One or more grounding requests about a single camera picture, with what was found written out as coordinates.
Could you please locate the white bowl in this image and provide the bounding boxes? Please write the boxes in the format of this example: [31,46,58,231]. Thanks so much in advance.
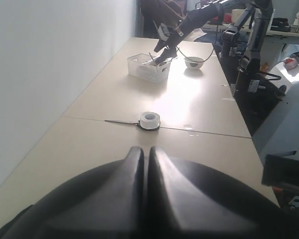
[184,57,205,70]

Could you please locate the white machine housing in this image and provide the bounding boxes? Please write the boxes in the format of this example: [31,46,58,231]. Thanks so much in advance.
[252,52,299,162]

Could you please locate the black scissors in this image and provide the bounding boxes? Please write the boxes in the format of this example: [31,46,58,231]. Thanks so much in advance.
[104,119,160,131]

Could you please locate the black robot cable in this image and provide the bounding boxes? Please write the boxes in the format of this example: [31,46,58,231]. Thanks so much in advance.
[175,46,216,63]

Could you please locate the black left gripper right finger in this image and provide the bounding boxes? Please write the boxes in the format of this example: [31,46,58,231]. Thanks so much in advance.
[147,147,293,239]

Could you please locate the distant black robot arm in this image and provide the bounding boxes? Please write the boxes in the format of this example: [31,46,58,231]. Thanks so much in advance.
[153,0,244,64]

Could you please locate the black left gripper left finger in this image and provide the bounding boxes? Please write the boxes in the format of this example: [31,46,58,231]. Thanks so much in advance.
[0,146,144,239]

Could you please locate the white perforated plastic basket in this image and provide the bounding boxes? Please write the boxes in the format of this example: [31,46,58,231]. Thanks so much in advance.
[127,53,171,83]

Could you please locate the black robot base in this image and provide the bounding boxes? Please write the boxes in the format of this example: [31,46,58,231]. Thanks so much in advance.
[230,69,287,135]

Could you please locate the white tape roll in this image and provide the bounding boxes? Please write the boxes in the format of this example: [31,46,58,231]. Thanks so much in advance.
[140,112,160,130]

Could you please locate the distant black gripper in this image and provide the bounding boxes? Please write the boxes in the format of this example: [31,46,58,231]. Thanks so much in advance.
[154,23,183,62]

